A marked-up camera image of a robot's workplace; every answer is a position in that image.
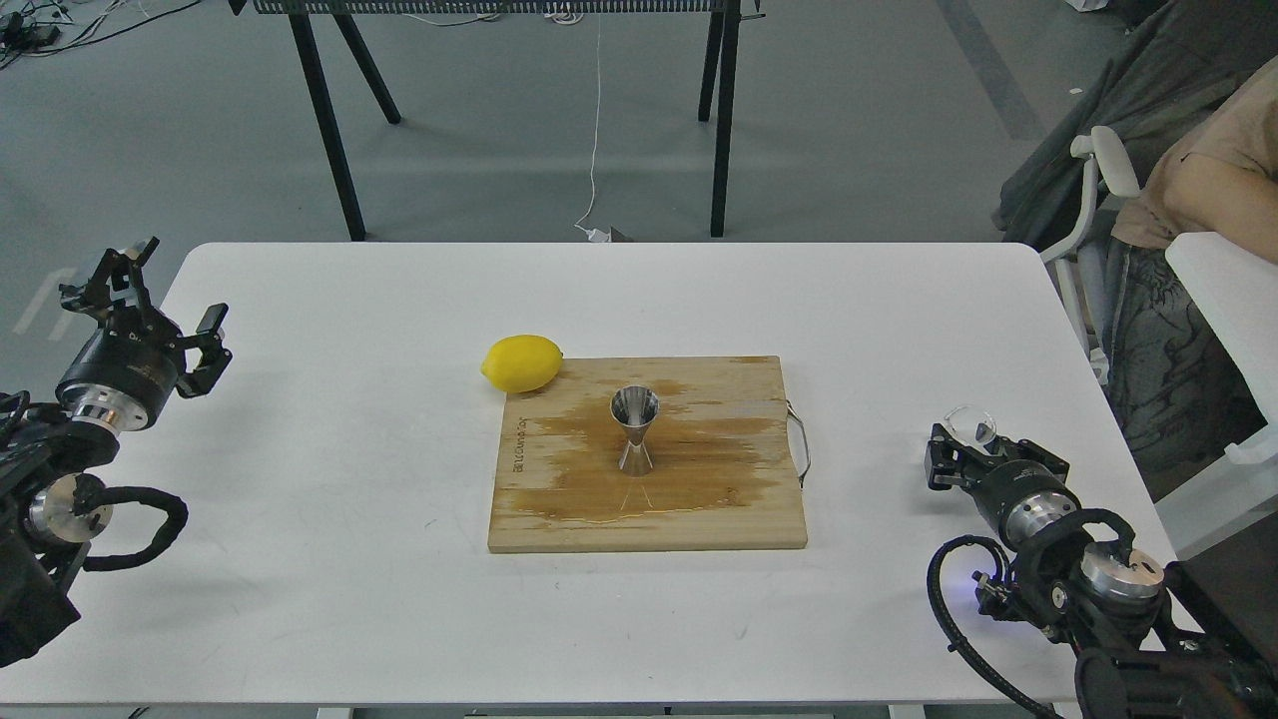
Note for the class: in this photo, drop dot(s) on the steel double jigger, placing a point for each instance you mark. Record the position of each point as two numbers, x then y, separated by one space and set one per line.
635 407

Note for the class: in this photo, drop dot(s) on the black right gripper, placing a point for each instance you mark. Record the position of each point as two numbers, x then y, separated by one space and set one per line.
1019 498

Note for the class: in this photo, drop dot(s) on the black metal frame table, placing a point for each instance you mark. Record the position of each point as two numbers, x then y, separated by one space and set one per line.
425 106

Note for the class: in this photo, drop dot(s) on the wooden cutting board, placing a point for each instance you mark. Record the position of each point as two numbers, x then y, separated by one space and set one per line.
723 476

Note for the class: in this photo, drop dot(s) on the yellow lemon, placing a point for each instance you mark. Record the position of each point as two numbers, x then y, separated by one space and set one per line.
522 363

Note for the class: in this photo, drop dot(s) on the white side table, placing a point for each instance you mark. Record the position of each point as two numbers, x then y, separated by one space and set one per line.
1237 293

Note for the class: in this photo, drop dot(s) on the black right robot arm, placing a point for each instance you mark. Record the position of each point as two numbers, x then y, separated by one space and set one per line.
1147 642

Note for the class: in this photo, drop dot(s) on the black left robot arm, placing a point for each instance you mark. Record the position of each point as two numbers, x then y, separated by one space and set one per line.
52 504

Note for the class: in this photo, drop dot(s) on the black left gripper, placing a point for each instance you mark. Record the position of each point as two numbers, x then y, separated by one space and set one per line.
133 363

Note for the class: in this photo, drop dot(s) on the white office chair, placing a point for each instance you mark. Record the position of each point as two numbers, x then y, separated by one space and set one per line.
1076 263

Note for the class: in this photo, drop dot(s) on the seated person tan shirt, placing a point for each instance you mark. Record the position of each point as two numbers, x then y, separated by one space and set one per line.
1174 391

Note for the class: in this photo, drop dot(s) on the small clear glass cup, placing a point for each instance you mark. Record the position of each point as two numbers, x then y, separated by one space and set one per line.
971 425

